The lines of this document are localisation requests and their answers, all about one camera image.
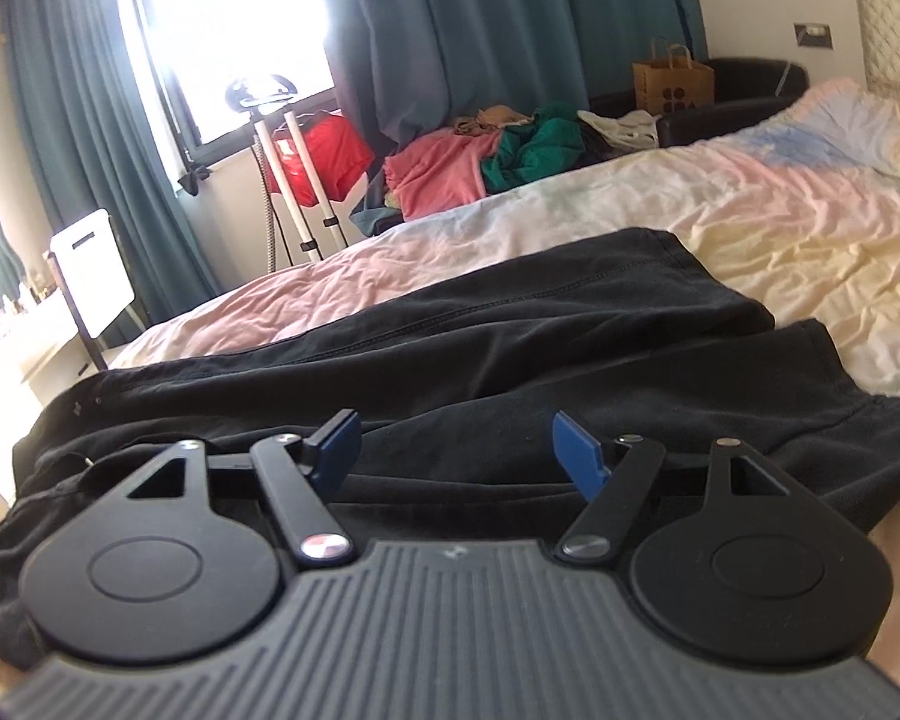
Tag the pink cloth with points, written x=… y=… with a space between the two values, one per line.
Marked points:
x=435 y=172

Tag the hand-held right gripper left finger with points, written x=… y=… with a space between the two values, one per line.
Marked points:
x=337 y=439

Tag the white backed chair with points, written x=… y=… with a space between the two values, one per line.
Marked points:
x=94 y=270

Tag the bed with pastel sheet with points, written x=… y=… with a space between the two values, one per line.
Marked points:
x=757 y=195

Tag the black leather sofa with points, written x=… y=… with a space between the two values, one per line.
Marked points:
x=750 y=90

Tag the green cloth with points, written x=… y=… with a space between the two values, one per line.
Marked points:
x=540 y=150

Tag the wall socket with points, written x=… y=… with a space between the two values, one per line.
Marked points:
x=813 y=35

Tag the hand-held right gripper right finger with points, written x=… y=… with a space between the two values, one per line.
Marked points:
x=577 y=450

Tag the brown paper bag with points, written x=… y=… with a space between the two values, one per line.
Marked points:
x=671 y=79

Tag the garment steamer stand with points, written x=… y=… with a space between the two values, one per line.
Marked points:
x=289 y=187

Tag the white dressing table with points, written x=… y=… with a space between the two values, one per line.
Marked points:
x=22 y=345

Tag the narrow teal curtain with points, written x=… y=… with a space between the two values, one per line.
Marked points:
x=82 y=127

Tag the dark cloth on sill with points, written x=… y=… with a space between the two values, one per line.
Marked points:
x=195 y=180

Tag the black pants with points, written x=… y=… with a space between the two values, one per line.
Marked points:
x=495 y=337

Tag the dark blue cloth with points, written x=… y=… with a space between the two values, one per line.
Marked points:
x=375 y=219

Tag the white cloth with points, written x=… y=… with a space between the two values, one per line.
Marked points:
x=622 y=129

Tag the red garment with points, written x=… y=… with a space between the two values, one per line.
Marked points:
x=322 y=157

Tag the wide teal curtain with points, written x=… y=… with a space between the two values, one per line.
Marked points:
x=495 y=22

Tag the dark framed window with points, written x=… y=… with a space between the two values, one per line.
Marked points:
x=225 y=22

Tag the beige cloth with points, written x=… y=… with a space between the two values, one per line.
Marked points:
x=491 y=120

